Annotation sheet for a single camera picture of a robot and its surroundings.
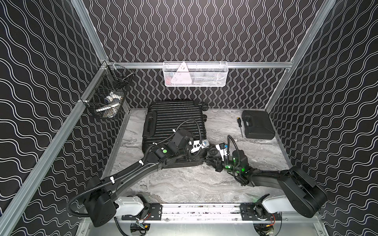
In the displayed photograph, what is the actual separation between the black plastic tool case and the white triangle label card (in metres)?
0.52

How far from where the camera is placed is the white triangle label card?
0.90 metres

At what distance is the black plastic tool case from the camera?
1.02 metres
